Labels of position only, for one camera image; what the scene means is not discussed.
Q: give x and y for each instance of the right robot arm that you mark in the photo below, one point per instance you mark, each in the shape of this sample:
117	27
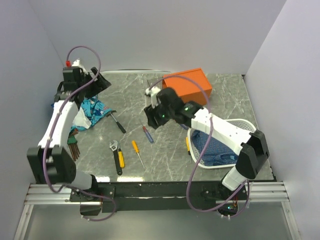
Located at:
250	147

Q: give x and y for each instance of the orange drawer cabinet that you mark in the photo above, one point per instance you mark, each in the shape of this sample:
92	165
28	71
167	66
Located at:
185	89

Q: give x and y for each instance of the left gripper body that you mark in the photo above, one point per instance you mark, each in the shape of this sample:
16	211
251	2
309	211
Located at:
85	78

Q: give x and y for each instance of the red blue screwdriver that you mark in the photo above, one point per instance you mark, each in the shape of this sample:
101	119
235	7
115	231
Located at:
146	132
184	126

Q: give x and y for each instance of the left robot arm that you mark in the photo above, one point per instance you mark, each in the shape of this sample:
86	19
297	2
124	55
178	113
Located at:
49	160

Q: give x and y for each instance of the yellow screwdriver beside basket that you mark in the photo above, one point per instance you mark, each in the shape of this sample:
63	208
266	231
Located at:
188	149

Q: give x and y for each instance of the aluminium rail frame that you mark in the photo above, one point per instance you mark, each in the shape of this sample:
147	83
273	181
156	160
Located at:
264	209

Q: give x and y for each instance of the blue checked cloth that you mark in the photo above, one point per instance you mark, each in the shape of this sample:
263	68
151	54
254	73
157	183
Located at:
216	154

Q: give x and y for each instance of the black adjustable wrench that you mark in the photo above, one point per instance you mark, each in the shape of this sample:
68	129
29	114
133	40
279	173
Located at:
113	145

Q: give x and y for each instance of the white plastic basket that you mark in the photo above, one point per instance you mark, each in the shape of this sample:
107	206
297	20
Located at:
238	123

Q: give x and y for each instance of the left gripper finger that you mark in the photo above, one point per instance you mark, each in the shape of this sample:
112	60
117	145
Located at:
91	91
100	82

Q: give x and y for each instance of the green hex key set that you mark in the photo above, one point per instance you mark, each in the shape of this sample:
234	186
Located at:
73	145

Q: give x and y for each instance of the turquoise shark print cloth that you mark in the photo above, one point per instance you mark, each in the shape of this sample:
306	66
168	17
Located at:
94	110

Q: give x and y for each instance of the yellow slim screwdriver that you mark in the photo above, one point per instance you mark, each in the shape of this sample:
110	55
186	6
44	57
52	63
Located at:
135	147

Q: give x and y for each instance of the black handled hammer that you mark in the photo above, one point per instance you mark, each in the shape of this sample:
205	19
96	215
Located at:
111	113

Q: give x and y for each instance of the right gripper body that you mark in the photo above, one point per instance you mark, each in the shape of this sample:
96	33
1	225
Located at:
162	115

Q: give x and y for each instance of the black base crossbar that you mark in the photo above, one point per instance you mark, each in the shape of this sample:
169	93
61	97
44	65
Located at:
149	196

